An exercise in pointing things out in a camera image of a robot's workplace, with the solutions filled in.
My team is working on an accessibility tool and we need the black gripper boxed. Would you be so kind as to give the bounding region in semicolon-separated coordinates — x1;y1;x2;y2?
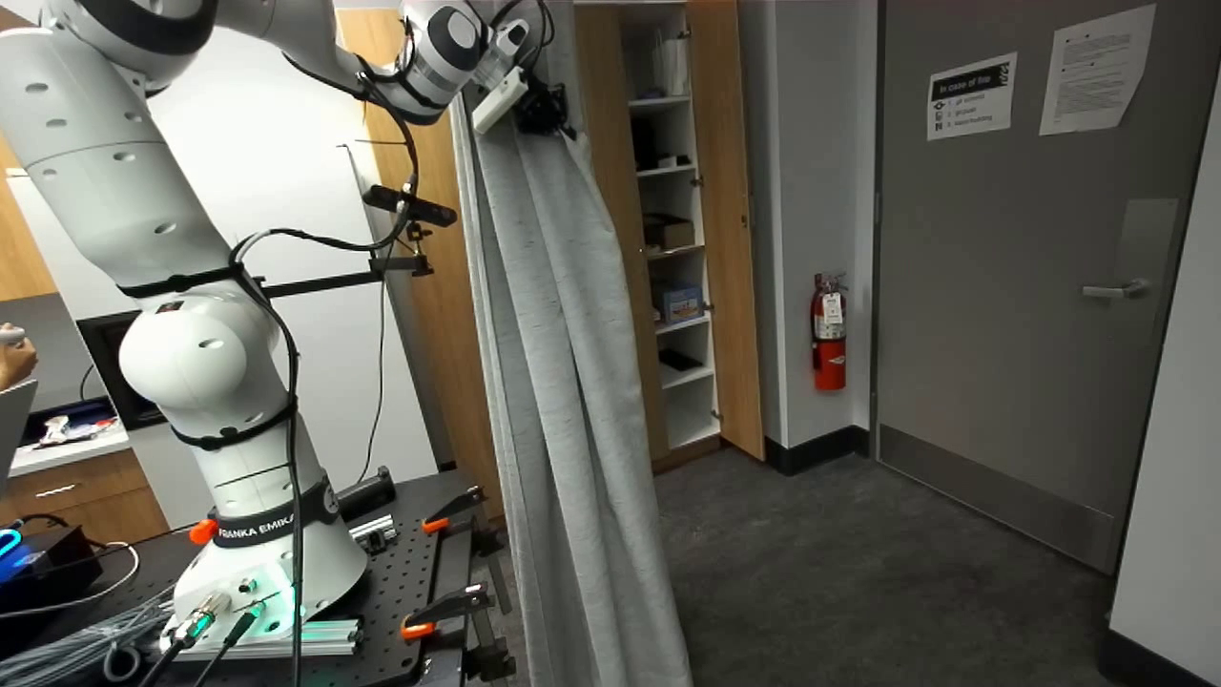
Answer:
516;84;571;133

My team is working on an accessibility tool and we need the grey fabric curtain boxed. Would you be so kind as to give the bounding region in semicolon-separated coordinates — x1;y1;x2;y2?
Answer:
451;104;695;687

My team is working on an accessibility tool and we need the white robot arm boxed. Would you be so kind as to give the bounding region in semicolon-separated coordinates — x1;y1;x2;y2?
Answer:
0;0;541;623

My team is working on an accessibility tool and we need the white shelf unit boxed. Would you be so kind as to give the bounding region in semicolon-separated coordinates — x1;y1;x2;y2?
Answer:
577;0;768;470

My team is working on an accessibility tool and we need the wooden cabinet door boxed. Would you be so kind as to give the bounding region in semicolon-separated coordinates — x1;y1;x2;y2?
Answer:
330;3;506;520

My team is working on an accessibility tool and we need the red fire extinguisher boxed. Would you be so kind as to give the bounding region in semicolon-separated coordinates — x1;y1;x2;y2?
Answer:
808;273;847;394

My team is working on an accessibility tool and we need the black header paper sign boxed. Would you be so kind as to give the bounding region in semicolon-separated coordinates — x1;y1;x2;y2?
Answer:
928;53;1018;141

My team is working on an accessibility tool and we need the black perforated robot table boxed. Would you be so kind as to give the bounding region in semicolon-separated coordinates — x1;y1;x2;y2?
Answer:
0;474;516;687

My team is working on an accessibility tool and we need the grey door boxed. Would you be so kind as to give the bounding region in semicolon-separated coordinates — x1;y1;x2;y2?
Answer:
872;0;1221;572

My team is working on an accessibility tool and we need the white paper notice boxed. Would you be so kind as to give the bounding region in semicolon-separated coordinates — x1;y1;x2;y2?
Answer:
1039;3;1156;137

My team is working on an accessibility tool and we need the wooden drawer cabinet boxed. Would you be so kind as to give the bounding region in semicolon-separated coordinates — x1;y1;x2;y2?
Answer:
0;449;166;543

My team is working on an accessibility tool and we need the black power supply box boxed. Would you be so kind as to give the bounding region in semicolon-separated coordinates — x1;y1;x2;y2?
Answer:
0;528;104;612

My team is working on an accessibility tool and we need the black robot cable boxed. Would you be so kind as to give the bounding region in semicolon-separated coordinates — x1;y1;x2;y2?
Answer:
226;73;429;687

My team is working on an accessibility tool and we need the black camera on stand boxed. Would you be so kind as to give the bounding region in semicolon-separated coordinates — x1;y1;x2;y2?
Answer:
363;183;459;226

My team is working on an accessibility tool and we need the upper orange handled clamp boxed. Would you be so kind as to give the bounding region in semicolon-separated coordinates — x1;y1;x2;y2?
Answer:
414;484;484;536

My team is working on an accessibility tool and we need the orange handled clamp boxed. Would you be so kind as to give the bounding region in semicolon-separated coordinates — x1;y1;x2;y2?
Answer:
414;484;484;536
396;582;492;646

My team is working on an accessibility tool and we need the lower orange handled clamp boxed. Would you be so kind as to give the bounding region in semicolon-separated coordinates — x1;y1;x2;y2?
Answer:
396;582;492;646

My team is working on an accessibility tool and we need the silver door handle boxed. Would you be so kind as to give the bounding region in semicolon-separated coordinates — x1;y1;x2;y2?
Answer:
1079;277;1150;300

